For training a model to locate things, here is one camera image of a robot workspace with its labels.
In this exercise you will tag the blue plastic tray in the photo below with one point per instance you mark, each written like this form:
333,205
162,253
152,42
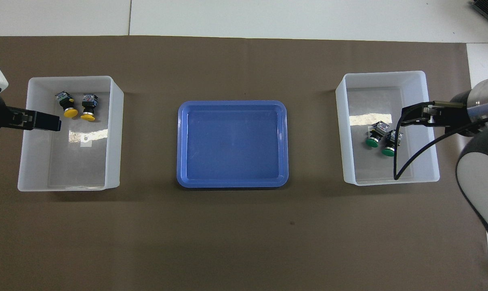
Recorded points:
232,145

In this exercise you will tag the small white box sticker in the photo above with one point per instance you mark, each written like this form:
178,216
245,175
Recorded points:
85,141

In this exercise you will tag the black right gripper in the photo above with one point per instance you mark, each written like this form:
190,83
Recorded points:
456,115

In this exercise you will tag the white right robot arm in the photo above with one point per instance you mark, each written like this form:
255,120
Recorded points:
480,173

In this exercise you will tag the yellow push button switch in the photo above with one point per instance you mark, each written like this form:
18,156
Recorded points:
64,100
89,103

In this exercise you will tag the green push button switch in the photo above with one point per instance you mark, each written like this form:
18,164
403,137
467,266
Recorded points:
388,152
372,142

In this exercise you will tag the brown paper table mat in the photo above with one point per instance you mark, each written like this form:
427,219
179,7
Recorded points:
228,234

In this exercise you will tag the translucent white plastic box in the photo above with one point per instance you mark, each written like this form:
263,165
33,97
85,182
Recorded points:
373,169
78,169

